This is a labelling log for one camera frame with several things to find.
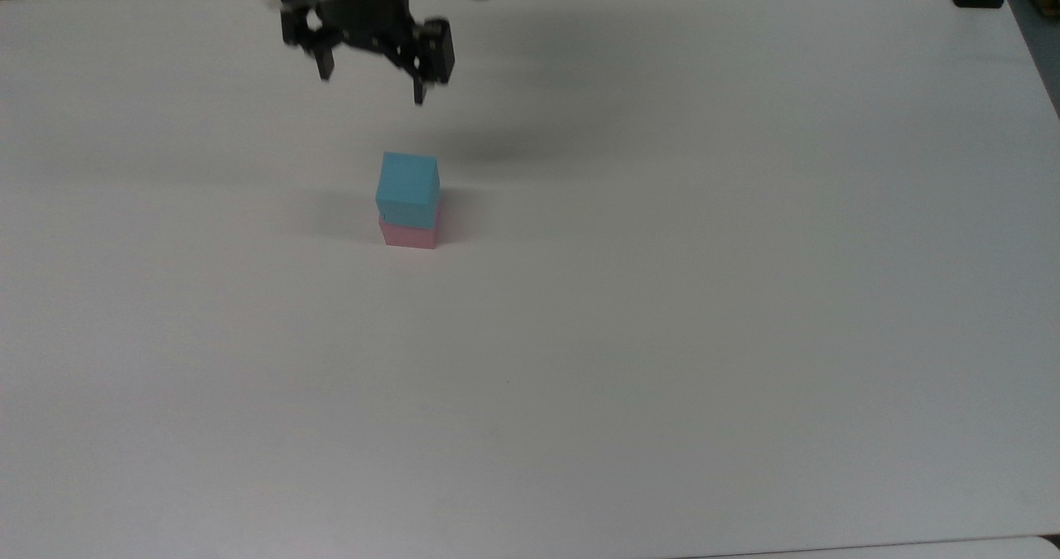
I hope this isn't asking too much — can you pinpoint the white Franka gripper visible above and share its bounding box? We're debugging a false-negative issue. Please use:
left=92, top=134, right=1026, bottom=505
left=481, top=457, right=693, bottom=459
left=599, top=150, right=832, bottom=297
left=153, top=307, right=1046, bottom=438
left=236, top=0, right=457, bottom=107

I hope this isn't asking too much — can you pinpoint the blue cube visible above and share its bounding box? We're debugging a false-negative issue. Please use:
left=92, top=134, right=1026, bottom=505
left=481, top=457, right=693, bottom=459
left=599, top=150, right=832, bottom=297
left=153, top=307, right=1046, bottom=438
left=375, top=151, right=441, bottom=230

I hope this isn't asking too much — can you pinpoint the pink cube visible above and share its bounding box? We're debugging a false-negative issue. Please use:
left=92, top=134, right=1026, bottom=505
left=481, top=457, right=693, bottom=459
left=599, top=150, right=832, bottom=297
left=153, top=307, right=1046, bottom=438
left=378, top=215, right=439, bottom=250

